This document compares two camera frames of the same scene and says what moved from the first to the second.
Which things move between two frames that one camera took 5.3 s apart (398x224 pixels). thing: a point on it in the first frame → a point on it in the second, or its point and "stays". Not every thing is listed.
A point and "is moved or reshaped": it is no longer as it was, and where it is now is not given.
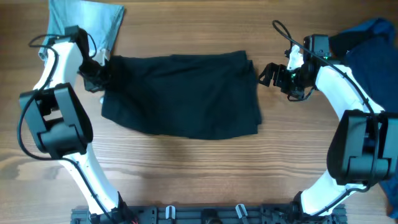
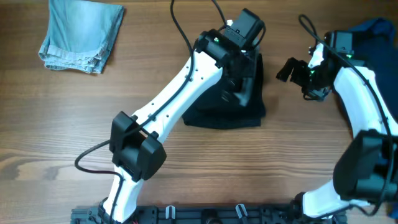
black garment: [196, 96] is moved or reshaped
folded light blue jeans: [103, 22] stays
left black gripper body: [95, 76] → [244, 66]
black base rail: [208, 214] stays
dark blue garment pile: [369, 48] stays
